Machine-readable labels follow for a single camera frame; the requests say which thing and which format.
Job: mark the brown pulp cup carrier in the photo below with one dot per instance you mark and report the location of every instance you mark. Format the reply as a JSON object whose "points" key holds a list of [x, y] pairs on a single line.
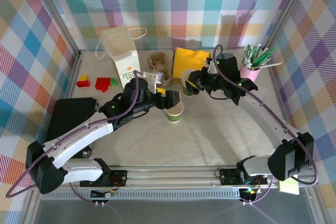
{"points": [[157, 60]]}

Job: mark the aluminium side rail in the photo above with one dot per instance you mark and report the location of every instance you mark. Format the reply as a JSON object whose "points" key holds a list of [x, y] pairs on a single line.
{"points": [[71, 77], [277, 87]]}

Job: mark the white wrapped straw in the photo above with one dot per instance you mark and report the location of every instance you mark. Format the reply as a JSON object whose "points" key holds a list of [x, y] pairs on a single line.
{"points": [[247, 52], [270, 65], [265, 51]]}

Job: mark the large red toy block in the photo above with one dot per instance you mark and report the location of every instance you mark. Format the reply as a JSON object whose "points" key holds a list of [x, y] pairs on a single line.
{"points": [[102, 84]]}

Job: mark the pale green sticky note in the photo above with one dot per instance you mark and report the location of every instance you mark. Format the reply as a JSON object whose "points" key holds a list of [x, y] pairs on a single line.
{"points": [[288, 188]]}

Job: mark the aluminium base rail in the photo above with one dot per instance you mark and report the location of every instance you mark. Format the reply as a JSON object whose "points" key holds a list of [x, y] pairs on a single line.
{"points": [[170, 179]]}

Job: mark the yellow napkin stack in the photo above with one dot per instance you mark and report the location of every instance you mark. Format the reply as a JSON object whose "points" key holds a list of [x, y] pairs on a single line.
{"points": [[189, 58]]}

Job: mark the small electronics board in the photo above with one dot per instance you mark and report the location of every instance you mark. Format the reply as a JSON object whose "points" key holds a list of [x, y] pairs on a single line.
{"points": [[249, 191], [105, 194]]}

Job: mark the green drinking straw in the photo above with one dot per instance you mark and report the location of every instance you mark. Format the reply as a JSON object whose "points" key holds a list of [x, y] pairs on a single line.
{"points": [[266, 55], [256, 52]]}

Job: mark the white paper takeout bag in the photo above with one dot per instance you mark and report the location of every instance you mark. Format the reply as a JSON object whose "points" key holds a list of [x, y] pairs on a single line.
{"points": [[123, 56]]}

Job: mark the black flat box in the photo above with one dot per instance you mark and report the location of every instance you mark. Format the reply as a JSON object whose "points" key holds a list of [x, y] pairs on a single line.
{"points": [[71, 113]]}

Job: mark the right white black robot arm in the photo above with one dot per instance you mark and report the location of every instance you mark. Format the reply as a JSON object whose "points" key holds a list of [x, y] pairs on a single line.
{"points": [[288, 161]]}

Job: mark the green paper coffee cup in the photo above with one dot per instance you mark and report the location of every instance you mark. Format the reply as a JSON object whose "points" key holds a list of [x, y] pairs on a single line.
{"points": [[174, 116]]}

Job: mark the aluminium frame post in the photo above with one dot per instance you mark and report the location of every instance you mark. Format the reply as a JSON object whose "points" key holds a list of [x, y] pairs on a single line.
{"points": [[285, 11], [56, 11]]}

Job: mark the yellow toy block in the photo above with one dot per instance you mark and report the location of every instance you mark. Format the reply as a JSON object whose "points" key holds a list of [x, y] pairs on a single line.
{"points": [[84, 78]]}

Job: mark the green toy block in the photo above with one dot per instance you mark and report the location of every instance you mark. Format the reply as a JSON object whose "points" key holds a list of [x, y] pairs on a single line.
{"points": [[114, 81]]}

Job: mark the small red toy block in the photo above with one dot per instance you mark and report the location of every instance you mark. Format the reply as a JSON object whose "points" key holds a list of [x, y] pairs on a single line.
{"points": [[83, 84]]}

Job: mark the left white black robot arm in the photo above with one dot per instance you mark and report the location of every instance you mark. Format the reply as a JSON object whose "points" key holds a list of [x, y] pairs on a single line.
{"points": [[78, 137]]}

